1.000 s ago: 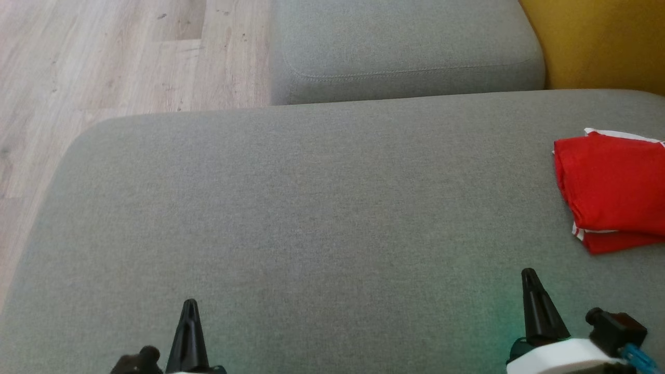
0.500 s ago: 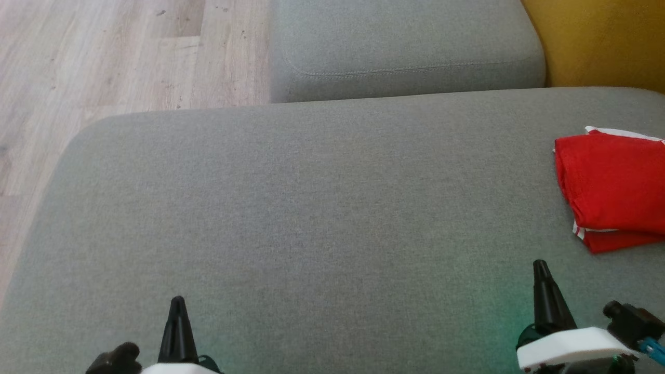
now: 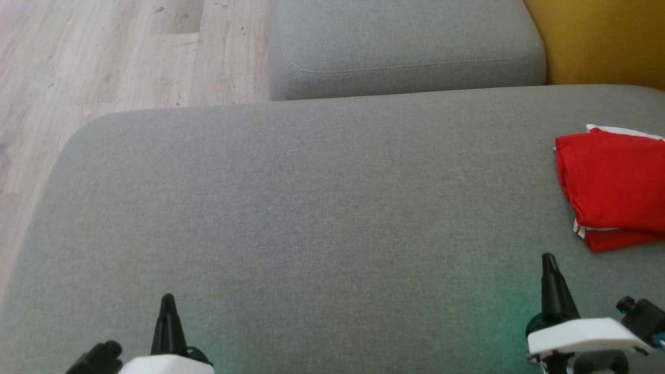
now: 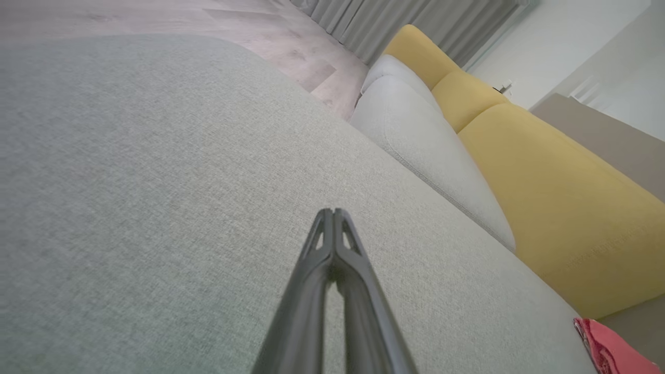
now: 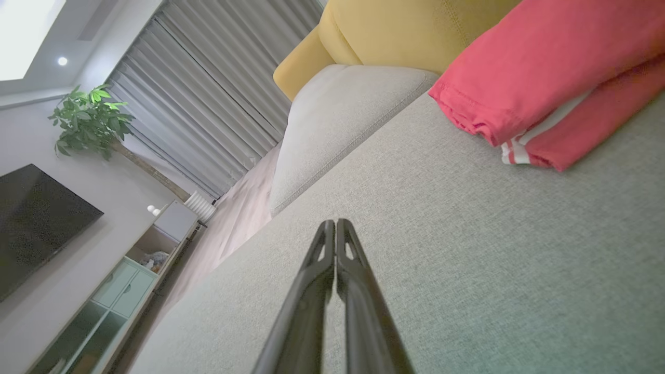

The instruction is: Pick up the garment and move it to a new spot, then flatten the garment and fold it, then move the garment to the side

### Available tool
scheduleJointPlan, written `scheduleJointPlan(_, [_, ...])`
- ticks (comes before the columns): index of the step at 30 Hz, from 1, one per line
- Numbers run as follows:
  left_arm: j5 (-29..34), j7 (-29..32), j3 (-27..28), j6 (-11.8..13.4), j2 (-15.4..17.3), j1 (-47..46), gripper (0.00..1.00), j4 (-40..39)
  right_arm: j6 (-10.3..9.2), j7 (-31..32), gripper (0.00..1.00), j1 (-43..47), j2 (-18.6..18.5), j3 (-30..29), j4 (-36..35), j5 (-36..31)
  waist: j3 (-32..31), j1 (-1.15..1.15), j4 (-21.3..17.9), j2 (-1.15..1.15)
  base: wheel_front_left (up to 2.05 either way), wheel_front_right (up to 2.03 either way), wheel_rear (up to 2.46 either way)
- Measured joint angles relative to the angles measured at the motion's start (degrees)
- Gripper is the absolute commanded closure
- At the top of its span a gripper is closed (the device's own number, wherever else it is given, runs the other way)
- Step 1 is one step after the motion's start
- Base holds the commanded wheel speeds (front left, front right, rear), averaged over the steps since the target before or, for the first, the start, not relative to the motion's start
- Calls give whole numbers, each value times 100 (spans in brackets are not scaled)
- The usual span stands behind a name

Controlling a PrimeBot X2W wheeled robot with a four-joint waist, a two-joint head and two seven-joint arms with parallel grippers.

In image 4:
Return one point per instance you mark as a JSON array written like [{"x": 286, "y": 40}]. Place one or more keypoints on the red shorts with white stripes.
[{"x": 613, "y": 353}]

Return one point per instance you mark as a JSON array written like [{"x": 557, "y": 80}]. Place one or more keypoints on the grey pleated curtain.
[{"x": 405, "y": 21}]

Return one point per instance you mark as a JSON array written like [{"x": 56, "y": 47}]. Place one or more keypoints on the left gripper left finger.
[{"x": 304, "y": 311}]

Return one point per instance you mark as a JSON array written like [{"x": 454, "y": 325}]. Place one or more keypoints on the small grey sofa cushion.
[{"x": 415, "y": 130}]

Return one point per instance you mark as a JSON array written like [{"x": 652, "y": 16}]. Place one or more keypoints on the taupe flat panel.
[{"x": 613, "y": 140}]

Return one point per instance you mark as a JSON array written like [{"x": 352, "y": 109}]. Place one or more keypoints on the large grey sofa seat cushion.
[{"x": 156, "y": 208}]

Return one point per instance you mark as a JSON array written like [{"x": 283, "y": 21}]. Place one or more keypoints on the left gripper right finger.
[{"x": 363, "y": 311}]

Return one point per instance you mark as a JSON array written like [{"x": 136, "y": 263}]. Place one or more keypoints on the yellow sofa back cushion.
[
  {"x": 415, "y": 52},
  {"x": 571, "y": 208},
  {"x": 465, "y": 98}
]

